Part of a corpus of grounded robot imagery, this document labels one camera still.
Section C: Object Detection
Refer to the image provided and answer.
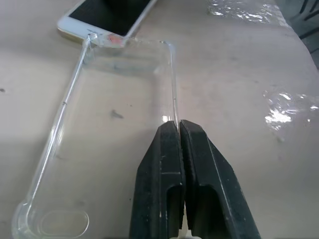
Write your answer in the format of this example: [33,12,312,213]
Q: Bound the clear crumpled plastic wrap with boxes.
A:
[261,89,319,142]
[206,0,291,27]

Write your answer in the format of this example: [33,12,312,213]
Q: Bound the dark chair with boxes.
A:
[290,0,319,70]

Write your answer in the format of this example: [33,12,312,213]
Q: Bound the white smartphone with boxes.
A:
[57,0,158,43]

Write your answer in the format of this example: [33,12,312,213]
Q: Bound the clear plastic phone case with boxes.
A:
[11,34,180,239]

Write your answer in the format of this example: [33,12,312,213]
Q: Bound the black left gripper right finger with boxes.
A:
[179,119,262,239]

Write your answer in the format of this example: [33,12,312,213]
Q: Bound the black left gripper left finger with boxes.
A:
[129,120,186,239]

